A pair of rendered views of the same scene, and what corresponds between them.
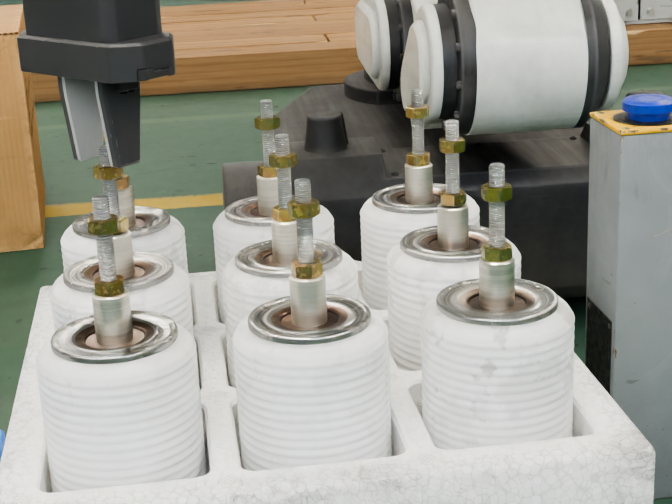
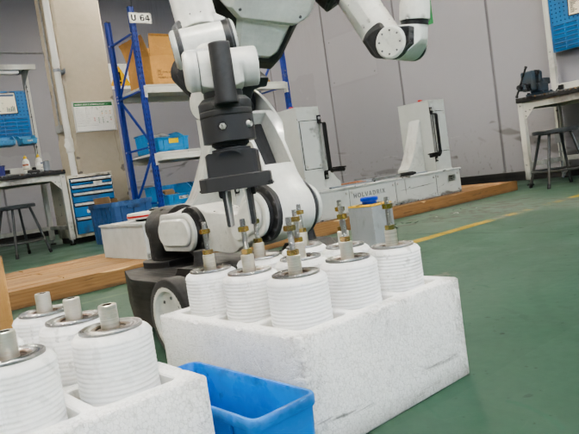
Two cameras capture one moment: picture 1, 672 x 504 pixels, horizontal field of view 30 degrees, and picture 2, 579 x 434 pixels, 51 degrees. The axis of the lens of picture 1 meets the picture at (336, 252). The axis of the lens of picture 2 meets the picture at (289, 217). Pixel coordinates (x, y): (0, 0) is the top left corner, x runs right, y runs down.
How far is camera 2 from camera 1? 0.67 m
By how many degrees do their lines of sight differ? 36
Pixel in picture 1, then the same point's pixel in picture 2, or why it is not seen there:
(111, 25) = (256, 164)
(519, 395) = (416, 269)
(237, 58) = (23, 291)
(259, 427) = (350, 296)
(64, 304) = (244, 282)
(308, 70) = (60, 291)
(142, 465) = (327, 313)
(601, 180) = (360, 227)
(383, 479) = (400, 299)
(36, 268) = not seen: hidden behind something
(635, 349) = not seen: hidden behind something
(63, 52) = (233, 179)
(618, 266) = not seen: hidden behind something
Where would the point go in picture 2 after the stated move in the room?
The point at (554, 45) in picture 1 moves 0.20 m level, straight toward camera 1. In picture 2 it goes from (303, 198) to (342, 196)
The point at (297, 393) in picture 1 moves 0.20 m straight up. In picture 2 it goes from (364, 276) to (347, 152)
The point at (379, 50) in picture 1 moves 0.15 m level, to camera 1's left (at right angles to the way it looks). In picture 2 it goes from (190, 232) to (140, 242)
